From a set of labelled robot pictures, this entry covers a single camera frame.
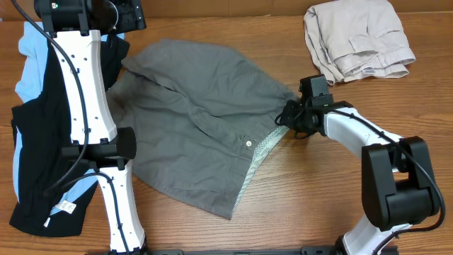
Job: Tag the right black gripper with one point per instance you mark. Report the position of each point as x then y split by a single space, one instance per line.
288 118

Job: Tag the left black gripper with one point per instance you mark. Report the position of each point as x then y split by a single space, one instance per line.
134 18

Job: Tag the grey shorts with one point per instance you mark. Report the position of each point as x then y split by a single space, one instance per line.
204 119

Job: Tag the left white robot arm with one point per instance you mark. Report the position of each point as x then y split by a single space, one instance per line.
75 29

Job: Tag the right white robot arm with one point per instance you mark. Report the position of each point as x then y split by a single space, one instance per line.
399 192

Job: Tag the folded beige trousers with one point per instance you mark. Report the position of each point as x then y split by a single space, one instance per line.
355 39

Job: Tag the light blue shirt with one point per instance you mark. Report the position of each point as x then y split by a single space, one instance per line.
34 47

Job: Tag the black shirt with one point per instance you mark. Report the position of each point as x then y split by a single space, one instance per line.
44 123

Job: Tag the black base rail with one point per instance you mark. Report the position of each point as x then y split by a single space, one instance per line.
247 251

